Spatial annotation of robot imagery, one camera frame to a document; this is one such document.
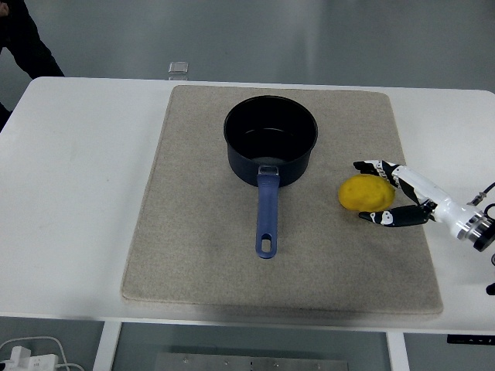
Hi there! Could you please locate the white power adapter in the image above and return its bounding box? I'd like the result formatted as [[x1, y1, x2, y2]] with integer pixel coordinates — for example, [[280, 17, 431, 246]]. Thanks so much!
[[0, 345, 59, 371]]

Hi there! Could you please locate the black table control panel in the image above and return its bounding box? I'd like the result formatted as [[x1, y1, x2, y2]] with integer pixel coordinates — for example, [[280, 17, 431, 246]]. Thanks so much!
[[447, 334, 495, 345]]

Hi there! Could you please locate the beige fabric mat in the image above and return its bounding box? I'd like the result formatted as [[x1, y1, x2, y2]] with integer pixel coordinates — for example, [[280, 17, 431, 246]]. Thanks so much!
[[121, 84, 444, 320]]

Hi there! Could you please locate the yellow potato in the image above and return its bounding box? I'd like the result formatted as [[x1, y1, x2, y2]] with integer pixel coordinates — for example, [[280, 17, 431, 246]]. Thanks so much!
[[338, 173, 397, 213]]

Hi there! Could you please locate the person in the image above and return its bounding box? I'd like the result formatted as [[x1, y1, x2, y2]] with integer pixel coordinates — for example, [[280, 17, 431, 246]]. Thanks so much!
[[0, 0, 66, 128]]

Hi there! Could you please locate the dark blue pot with handle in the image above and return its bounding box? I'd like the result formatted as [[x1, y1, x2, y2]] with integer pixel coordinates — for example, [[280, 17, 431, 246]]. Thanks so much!
[[223, 95, 319, 259]]

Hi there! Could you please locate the grey metal plate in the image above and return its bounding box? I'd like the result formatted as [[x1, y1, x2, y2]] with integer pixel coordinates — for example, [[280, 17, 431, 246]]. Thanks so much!
[[154, 352, 349, 371]]

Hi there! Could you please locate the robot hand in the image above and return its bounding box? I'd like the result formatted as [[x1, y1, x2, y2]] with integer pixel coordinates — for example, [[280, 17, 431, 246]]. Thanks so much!
[[352, 158, 485, 237]]

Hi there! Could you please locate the small clear box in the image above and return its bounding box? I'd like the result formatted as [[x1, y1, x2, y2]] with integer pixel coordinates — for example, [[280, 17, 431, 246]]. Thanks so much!
[[167, 60, 190, 81]]

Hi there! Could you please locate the white table leg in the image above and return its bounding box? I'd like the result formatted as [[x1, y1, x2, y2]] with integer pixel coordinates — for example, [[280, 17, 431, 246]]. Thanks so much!
[[92, 320, 123, 371], [386, 331, 411, 371]]

